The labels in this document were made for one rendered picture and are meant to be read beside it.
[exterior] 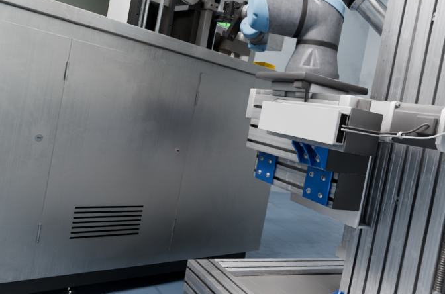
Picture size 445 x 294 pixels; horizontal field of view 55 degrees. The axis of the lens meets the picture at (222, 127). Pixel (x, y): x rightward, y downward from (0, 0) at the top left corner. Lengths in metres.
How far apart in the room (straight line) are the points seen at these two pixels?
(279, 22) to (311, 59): 0.13
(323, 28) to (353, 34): 3.71
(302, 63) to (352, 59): 3.73
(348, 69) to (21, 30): 3.98
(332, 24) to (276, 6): 0.16
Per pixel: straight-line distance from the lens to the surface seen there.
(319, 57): 1.17
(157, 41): 1.43
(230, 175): 1.76
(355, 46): 4.92
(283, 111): 0.98
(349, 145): 0.87
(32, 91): 1.29
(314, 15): 1.19
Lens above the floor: 0.68
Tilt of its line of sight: 2 degrees down
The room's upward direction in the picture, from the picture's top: 10 degrees clockwise
